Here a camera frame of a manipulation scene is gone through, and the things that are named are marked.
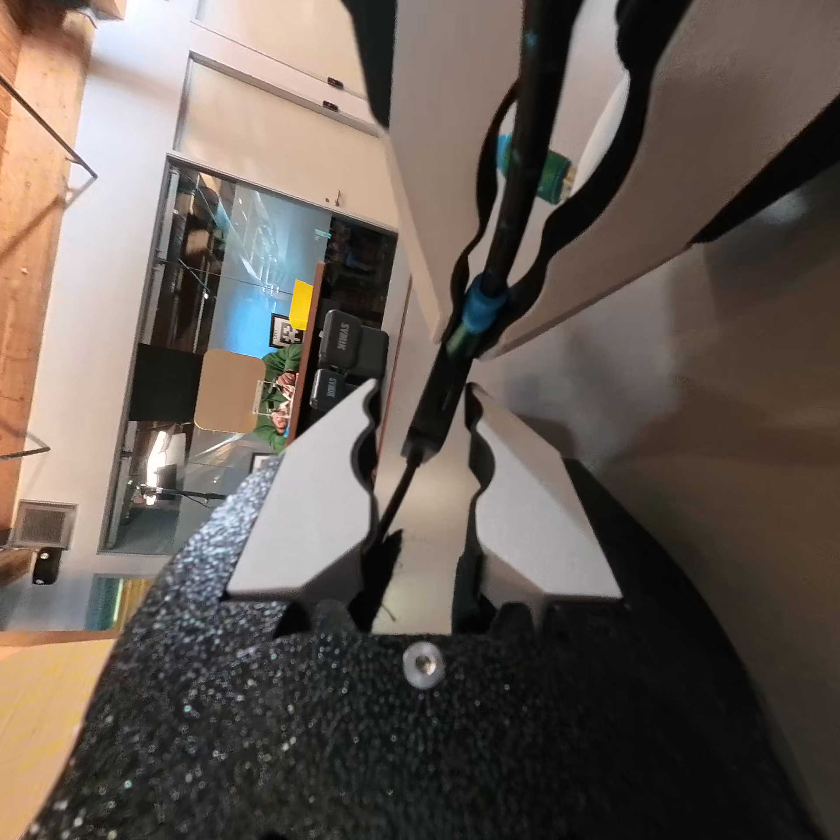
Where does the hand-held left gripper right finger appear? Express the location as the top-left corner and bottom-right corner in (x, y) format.
(462, 384), (624, 610)

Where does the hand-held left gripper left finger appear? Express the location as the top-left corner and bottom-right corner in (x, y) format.
(225, 378), (385, 616)

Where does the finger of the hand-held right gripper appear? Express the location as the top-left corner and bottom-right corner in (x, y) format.
(386, 0), (526, 345)
(478, 0), (840, 360)

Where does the black braided hdmi cable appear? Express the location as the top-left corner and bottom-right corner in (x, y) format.
(445, 0), (580, 361)

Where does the silver multiport adapter hub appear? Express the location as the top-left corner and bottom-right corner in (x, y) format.
(364, 351), (475, 549)

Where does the white door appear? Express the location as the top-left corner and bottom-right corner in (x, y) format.
(193, 0), (368, 99)
(172, 52), (388, 231)

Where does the black stand pole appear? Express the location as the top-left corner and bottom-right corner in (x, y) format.
(138, 484), (227, 503)

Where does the black hard case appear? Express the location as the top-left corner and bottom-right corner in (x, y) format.
(322, 310), (389, 378)
(310, 369), (368, 427)

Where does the tan rounded board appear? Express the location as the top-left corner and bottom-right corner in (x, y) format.
(196, 350), (266, 434)

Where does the black rectangular panel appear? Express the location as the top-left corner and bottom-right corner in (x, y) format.
(128, 344), (203, 422)

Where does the white wall vent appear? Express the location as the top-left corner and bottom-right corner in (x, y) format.
(10, 500), (78, 549)

